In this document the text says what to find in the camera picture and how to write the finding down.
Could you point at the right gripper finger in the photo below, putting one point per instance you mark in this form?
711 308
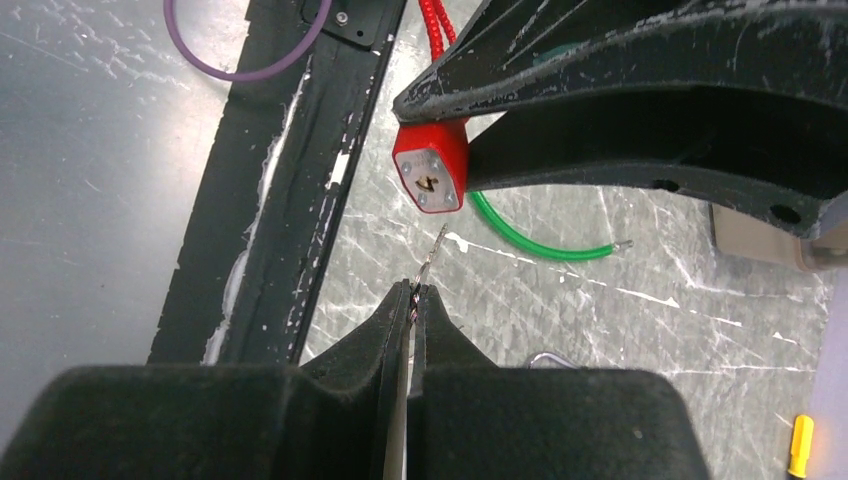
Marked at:
469 418
339 416

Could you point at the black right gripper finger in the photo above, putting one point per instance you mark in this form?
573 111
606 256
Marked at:
514 54
780 160

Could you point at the red cable padlock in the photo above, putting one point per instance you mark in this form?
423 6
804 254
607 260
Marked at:
432 162

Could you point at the green cable lock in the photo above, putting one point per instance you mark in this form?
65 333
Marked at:
511 235

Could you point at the brass padlock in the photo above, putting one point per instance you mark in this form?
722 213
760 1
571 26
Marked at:
549 359

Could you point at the brown translucent toolbox pink handle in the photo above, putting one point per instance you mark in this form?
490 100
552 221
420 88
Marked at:
739 235

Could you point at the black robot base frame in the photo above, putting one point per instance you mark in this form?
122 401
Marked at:
272 195

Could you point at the yellow handled screwdriver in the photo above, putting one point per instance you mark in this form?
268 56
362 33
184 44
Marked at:
800 446

